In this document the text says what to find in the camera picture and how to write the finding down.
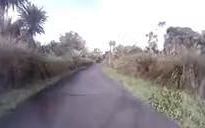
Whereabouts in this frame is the grass and leaf litter verge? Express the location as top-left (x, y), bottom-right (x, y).
top-left (0, 65), bottom-right (91, 122)

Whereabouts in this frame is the pale pole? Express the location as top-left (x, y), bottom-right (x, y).
top-left (107, 40), bottom-right (113, 66)

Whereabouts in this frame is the row of trees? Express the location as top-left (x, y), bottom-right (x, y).
top-left (0, 0), bottom-right (104, 64)
top-left (104, 21), bottom-right (205, 64)

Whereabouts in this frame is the green grass verge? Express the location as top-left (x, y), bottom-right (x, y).
top-left (101, 63), bottom-right (205, 128)

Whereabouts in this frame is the dry brush thicket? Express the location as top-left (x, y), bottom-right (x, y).
top-left (0, 33), bottom-right (95, 98)

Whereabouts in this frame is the dark grey asphalt path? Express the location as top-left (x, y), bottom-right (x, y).
top-left (0, 63), bottom-right (182, 128)

